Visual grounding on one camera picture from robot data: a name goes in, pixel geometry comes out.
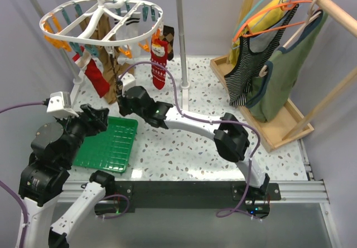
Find orange clothes hanger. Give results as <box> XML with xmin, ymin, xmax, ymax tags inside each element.
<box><xmin>231</xmin><ymin>0</ymin><xmax>311</xmax><ymax>45</ymax></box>

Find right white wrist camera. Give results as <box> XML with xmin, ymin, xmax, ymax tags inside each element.
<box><xmin>117</xmin><ymin>73</ymin><xmax>136</xmax><ymax>94</ymax></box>

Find tan plain sock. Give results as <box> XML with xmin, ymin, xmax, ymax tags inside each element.
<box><xmin>90</xmin><ymin>14</ymin><xmax>130</xmax><ymax>104</ymax></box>

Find black striped tank top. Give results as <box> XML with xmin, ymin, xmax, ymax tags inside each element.
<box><xmin>224</xmin><ymin>3</ymin><xmax>300</xmax><ymax>107</ymax></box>

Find brown argyle sock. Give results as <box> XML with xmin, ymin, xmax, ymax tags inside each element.
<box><xmin>109</xmin><ymin>47</ymin><xmax>121</xmax><ymax>105</ymax></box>
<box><xmin>162</xmin><ymin>25</ymin><xmax>175</xmax><ymax>61</ymax></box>

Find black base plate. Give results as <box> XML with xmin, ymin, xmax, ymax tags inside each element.
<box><xmin>94</xmin><ymin>180</ymin><xmax>282</xmax><ymax>215</ymax></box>

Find green tank top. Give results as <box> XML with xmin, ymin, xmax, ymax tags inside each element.
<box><xmin>245</xmin><ymin>9</ymin><xmax>328</xmax><ymax>123</ymax></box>

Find brown argyle sock back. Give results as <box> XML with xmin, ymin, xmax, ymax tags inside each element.
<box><xmin>162</xmin><ymin>25</ymin><xmax>175</xmax><ymax>61</ymax></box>

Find green plastic tray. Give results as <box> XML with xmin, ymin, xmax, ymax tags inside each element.
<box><xmin>73</xmin><ymin>116</ymin><xmax>138</xmax><ymax>173</ymax></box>

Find white striped sock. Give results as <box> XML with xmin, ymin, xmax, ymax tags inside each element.
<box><xmin>115</xmin><ymin>12</ymin><xmax>141</xmax><ymax>57</ymax></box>

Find yellow shirt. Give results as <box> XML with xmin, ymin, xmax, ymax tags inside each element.
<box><xmin>229</xmin><ymin>0</ymin><xmax>287</xmax><ymax>66</ymax></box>

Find purple cable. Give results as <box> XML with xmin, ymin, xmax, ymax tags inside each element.
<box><xmin>118</xmin><ymin>61</ymin><xmax>262</xmax><ymax>218</ymax></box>
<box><xmin>0</xmin><ymin>100</ymin><xmax>48</xmax><ymax>248</ymax></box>

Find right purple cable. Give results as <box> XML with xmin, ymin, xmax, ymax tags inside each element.
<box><xmin>118</xmin><ymin>61</ymin><xmax>262</xmax><ymax>218</ymax></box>

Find brown argyle sock front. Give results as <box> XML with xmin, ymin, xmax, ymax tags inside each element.
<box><xmin>109</xmin><ymin>47</ymin><xmax>121</xmax><ymax>105</ymax></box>

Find white round clip hanger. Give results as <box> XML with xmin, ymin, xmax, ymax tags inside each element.
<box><xmin>39</xmin><ymin>0</ymin><xmax>163</xmax><ymax>59</ymax></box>

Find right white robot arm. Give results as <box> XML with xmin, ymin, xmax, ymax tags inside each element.
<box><xmin>117</xmin><ymin>85</ymin><xmax>270</xmax><ymax>200</ymax></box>

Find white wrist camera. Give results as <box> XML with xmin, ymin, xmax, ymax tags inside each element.
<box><xmin>46</xmin><ymin>91</ymin><xmax>75</xmax><ymax>119</ymax></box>
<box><xmin>117</xmin><ymin>73</ymin><xmax>136</xmax><ymax>94</ymax></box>

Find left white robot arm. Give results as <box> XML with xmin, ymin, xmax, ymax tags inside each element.
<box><xmin>16</xmin><ymin>104</ymin><xmax>115</xmax><ymax>247</ymax></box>

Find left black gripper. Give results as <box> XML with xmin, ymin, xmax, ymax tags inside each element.
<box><xmin>56</xmin><ymin>102</ymin><xmax>110</xmax><ymax>165</ymax></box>

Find wooden clothes hanger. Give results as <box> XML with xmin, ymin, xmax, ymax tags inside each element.
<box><xmin>257</xmin><ymin>0</ymin><xmax>327</xmax><ymax>83</ymax></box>

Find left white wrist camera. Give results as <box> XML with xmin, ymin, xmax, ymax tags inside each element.
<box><xmin>46</xmin><ymin>91</ymin><xmax>75</xmax><ymax>119</ymax></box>

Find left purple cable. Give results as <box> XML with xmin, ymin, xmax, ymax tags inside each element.
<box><xmin>0</xmin><ymin>100</ymin><xmax>48</xmax><ymax>248</ymax></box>

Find red christmas sock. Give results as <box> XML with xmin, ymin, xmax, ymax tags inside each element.
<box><xmin>73</xmin><ymin>53</ymin><xmax>110</xmax><ymax>98</ymax></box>
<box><xmin>151</xmin><ymin>39</ymin><xmax>168</xmax><ymax>90</ymax></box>

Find teal clothes hanger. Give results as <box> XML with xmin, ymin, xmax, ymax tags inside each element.
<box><xmin>231</xmin><ymin>0</ymin><xmax>293</xmax><ymax>50</ymax></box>

